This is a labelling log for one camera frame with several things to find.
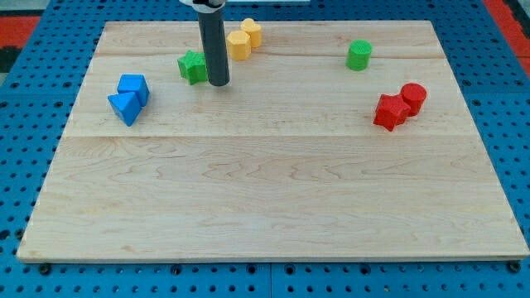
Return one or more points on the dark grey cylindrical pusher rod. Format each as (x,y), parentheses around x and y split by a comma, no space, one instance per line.
(211,22)

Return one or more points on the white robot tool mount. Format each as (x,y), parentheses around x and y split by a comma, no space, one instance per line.
(204,2)

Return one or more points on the green star block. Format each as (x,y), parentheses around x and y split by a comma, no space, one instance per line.
(192,67)

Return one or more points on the blue cube block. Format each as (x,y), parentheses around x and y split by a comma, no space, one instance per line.
(135,83)

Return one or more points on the red star block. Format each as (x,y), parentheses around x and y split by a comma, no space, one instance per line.
(391,111)

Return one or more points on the yellow hexagon block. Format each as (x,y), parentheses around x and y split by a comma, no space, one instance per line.
(239,45)

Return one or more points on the yellow heart block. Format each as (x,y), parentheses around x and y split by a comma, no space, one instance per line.
(254,30)

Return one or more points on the blue triangular prism block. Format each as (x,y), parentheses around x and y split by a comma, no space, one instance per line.
(126,106)

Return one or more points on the green cylinder block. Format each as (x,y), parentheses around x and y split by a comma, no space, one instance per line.
(358,55)

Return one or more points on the light wooden board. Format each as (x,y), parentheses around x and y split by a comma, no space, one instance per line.
(284,164)

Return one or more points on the red cylinder block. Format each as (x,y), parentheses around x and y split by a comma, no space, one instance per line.
(413,95)

